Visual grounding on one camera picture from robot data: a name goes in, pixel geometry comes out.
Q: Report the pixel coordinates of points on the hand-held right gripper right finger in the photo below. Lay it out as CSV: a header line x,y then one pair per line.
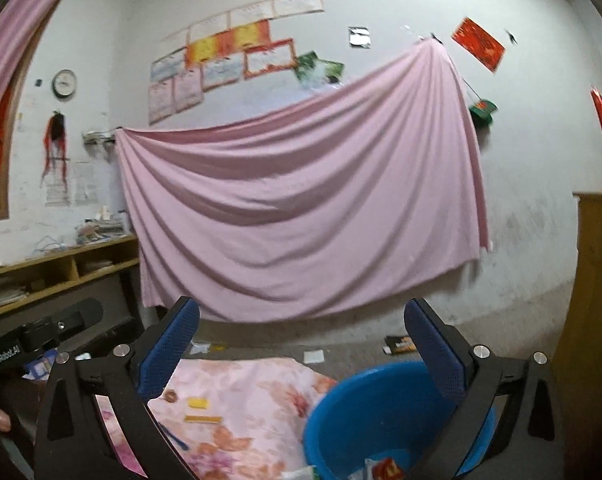
x,y
436,355

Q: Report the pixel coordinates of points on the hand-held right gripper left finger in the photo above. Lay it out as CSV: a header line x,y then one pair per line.
x,y
166,355

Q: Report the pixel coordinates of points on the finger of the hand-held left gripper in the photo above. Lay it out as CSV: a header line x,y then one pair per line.
x,y
83,315

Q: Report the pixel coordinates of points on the round brown disc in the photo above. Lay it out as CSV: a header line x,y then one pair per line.
x,y
171,396

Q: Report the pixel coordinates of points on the small yellow packet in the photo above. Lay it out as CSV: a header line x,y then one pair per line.
x,y
197,403

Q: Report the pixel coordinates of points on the yellow strip packet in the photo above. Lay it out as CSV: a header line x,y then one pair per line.
x,y
203,419

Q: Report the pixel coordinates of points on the blue pen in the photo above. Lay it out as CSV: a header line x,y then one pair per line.
x,y
176,439

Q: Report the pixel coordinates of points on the blue plastic bucket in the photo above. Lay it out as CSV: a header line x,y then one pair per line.
x,y
341,425

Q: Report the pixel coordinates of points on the red gold packet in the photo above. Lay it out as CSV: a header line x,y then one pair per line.
x,y
388,471

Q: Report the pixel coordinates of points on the white green wrapper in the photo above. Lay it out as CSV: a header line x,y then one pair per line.
x,y
301,474

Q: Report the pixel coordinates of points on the white paper scrap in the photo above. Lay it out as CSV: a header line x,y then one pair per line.
x,y
313,356
198,348

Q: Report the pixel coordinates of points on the black snack packet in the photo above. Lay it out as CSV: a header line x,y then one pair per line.
x,y
398,345

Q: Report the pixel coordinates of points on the stack of papers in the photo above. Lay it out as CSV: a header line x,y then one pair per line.
x,y
8,296
97,264

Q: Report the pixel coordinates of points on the wooden shelf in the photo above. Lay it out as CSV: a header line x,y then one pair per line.
x,y
66,255

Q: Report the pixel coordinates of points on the stack of books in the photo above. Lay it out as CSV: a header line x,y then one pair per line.
x,y
101,230

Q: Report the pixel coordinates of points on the pink floral blanket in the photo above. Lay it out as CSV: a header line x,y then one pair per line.
x,y
261,410

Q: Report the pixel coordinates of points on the wooden cabinet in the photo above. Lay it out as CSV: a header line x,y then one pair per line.
x,y
596,310

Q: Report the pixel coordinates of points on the red black tassel ornament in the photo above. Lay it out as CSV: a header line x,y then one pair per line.
x,y
56,130

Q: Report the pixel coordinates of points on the pink hanging sheet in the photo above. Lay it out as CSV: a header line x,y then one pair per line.
x,y
301,200

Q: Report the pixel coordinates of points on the green cap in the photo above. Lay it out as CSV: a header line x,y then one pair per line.
x,y
483,112

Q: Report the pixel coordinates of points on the pink curtain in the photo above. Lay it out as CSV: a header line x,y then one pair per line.
x,y
16,25

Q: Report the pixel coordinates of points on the green photo print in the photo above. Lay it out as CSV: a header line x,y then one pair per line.
x,y
308,65
332,71

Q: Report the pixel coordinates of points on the white wall papers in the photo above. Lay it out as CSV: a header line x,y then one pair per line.
x,y
83,182

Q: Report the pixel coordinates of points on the metal wall rack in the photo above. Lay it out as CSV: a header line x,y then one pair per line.
x,y
98,137

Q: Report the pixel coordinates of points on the round wall clock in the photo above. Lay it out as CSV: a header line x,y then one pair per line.
x,y
64,83

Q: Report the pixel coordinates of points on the group of wall certificates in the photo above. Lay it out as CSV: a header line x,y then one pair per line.
x,y
221,67

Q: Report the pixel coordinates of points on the red paper wall poster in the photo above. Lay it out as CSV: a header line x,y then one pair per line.
x,y
478,42

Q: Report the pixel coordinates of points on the black white wall photo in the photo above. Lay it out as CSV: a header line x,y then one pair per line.
x,y
359,37

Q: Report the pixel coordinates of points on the black wall hook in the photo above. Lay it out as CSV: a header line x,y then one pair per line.
x,y
510,36

